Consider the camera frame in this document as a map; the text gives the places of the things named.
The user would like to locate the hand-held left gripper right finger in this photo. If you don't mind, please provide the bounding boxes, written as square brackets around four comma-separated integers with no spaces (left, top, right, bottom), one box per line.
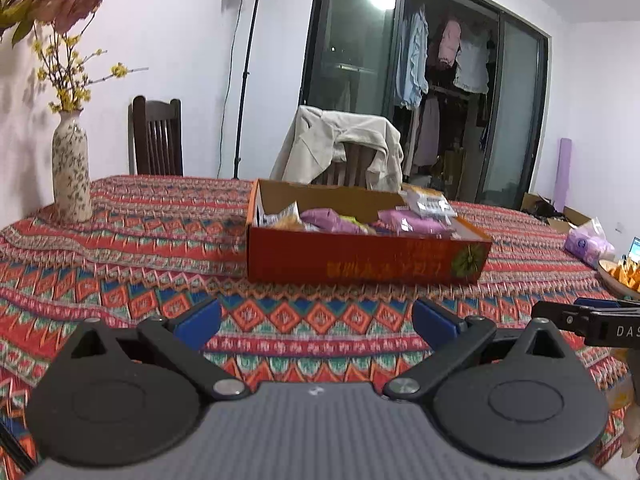
[382,297,583,403]

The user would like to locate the beige jacket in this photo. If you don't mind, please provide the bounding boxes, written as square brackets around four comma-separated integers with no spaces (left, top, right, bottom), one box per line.
[269,104,405,194]

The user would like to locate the white hanging blouse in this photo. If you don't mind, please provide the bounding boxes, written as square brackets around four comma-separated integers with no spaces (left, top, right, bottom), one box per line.
[452,34,490,95]

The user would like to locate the black framed sliding glass door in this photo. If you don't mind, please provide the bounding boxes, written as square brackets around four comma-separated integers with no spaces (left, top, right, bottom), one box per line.
[299,0,550,209]

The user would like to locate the mauve hanging garment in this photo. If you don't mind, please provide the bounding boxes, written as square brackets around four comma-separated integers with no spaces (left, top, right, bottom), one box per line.
[412,97,441,166]

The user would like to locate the pink hanging jacket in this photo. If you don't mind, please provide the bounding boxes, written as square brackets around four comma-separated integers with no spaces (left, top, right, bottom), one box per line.
[438,19,462,69]

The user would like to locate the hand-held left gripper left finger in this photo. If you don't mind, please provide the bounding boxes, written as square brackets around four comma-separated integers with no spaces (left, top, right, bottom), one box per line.
[55,298,249,401]

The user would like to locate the floral ceramic vase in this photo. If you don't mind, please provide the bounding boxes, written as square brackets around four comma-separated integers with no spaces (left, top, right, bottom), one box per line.
[51,108,94,225]

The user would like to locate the yellow paper bag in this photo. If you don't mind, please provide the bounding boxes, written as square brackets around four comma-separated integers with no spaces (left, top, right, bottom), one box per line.
[442,149,466,186]

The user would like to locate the dark wooden chair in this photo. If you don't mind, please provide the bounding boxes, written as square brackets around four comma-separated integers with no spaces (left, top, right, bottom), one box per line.
[128,95,184,177]
[312,142,374,189]

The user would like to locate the silver orange snack packet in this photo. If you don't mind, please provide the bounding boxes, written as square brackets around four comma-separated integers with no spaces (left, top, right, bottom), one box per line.
[402,184,459,221]

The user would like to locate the purple snack packet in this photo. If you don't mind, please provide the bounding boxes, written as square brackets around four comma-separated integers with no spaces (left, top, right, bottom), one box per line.
[377,209,454,236]
[299,208,369,235]

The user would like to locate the purple rolled yoga mat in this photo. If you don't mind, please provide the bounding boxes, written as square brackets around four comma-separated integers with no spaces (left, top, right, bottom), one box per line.
[553,137,574,206]

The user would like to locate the orange printed cardboard box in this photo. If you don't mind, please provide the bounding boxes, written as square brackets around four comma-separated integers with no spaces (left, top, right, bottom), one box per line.
[244,178,494,286]

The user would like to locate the silver white snack packet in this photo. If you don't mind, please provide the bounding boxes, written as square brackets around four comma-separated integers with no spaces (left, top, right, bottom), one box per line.
[257,202,301,229]

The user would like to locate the studio light on stand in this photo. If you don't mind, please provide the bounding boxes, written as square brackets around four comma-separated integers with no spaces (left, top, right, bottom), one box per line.
[232,0,275,180]

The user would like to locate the light blue hanging shirt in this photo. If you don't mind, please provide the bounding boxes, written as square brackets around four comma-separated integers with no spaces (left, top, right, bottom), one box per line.
[394,7,430,110]

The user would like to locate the purple tissue pack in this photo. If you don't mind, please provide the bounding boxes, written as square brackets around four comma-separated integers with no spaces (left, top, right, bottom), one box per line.
[563,217,616,267]

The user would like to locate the brown cardboard box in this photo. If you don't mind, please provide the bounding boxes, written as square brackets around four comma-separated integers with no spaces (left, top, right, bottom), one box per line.
[519,192,594,234]

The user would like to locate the yellow flower branches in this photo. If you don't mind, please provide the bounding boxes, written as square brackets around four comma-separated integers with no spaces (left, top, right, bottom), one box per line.
[32,34,149,114]

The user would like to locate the red patterned tablecloth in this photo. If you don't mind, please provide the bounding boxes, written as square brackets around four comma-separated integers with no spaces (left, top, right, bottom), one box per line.
[0,174,640,480]

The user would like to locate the bowl of orange snacks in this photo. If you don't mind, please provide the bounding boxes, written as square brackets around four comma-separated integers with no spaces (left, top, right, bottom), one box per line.
[597,258,640,301]

